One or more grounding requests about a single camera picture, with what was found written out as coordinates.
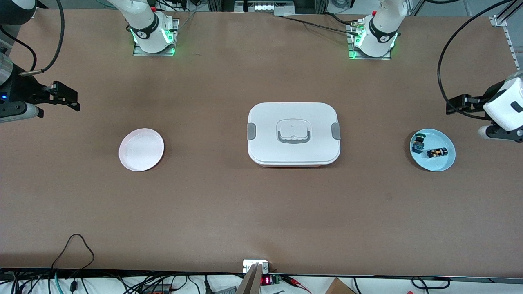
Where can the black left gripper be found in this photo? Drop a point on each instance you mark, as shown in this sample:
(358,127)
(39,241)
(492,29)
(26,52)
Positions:
(488,94)

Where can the pink round plate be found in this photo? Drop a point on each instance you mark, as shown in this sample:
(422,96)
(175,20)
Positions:
(141,149)

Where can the red LED display module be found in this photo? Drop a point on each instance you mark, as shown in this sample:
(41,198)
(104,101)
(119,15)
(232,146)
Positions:
(266,280)

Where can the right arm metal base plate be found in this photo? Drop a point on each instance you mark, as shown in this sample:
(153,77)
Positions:
(139,52)

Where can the red probe leads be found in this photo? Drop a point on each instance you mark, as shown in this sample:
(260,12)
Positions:
(294,281)

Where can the white lidded box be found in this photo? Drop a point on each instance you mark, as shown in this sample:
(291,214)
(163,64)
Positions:
(269,122)

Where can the grey slanted bar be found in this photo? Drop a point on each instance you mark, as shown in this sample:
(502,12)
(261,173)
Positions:
(249,283)

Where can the green and blue switch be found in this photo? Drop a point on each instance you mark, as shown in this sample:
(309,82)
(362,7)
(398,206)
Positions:
(418,143)

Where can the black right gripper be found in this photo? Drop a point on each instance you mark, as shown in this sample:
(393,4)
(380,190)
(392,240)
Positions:
(25,89)

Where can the light blue round plate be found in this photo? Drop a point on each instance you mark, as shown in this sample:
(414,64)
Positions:
(437,165)

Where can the black power strip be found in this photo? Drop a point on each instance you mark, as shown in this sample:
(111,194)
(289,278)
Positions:
(157,290)

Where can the aluminium frame with connectors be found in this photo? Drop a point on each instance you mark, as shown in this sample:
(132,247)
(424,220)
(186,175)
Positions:
(265,7)

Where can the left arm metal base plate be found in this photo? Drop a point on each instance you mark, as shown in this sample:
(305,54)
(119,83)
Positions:
(367,58)

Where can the aluminium profile rail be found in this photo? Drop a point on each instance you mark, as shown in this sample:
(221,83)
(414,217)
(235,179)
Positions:
(500,20)

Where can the brown cardboard piece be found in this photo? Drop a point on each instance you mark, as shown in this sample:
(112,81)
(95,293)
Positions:
(339,288)

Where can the small white device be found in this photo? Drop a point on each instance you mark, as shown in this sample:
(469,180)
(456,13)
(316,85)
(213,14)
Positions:
(249,263)

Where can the orange push-button switch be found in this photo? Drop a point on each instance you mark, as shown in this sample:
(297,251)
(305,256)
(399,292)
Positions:
(437,153)

